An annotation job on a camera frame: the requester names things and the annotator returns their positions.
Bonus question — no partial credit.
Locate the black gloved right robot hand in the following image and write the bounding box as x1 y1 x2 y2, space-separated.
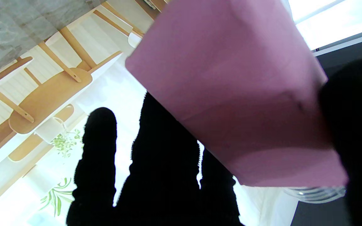
66 58 362 226

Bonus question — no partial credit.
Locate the square pink jar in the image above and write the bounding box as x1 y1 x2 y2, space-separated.
125 0 348 204

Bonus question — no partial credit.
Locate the spiky leaf potted plant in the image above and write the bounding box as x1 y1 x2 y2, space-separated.
40 177 74 217

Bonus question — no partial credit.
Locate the small potted herb plant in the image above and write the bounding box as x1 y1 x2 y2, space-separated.
34 117 84 158

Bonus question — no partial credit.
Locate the wooden dining table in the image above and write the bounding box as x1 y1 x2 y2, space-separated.
8 52 123 135

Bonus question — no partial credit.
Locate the wooden chair white seat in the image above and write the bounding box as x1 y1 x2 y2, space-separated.
128 30 144 48

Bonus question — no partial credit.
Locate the wooden bookshelf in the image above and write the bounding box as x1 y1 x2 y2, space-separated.
143 0 169 12

